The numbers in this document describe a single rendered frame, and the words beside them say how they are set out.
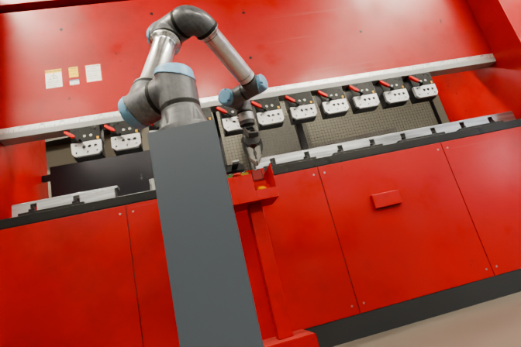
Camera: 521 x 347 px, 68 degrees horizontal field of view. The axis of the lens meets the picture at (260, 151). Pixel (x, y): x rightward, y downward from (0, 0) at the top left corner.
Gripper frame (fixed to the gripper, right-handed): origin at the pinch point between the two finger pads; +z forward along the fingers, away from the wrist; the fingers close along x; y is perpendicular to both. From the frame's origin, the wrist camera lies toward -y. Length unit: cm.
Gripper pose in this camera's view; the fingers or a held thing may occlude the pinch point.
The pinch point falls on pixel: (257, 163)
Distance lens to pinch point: 172.0
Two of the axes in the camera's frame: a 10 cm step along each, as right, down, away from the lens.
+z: 2.2, 9.5, -2.3
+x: -9.6, 1.7, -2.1
